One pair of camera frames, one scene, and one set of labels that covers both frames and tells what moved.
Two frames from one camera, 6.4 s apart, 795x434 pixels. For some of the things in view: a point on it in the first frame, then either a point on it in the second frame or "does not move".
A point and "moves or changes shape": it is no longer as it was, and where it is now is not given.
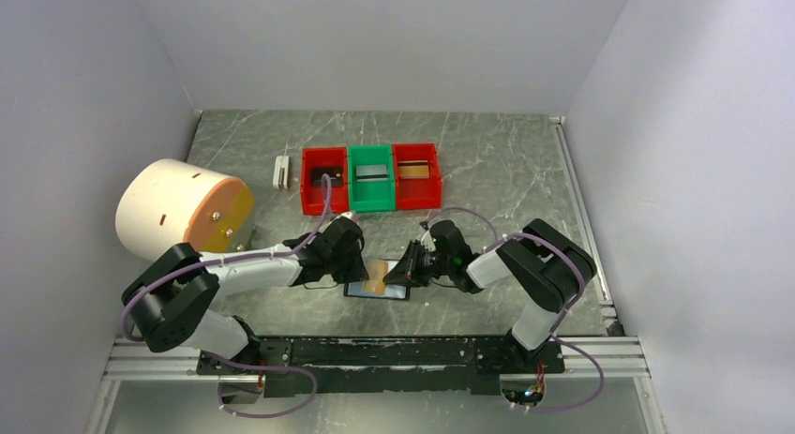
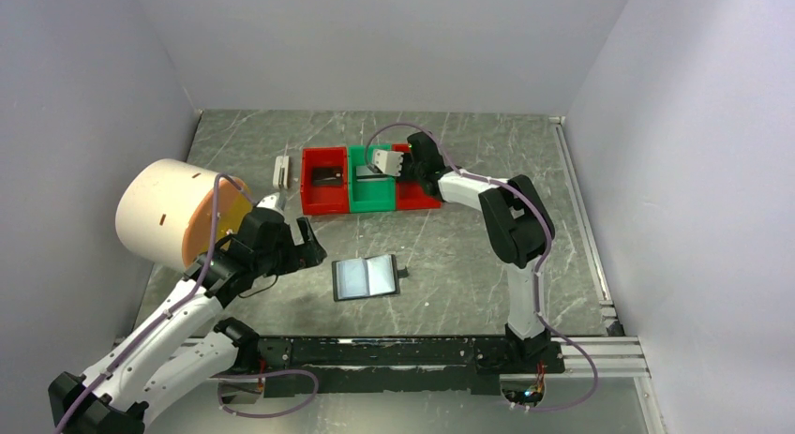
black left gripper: (357, 272) to (309, 252)
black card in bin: (335, 172) does not move
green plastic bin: (370, 196) does not move
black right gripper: (407, 270) to (406, 157)
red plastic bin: (312, 195) does not move
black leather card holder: (392, 291) moves or changes shape
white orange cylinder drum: (162, 202) does not move
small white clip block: (281, 172) does not move
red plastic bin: (417, 193) does not move
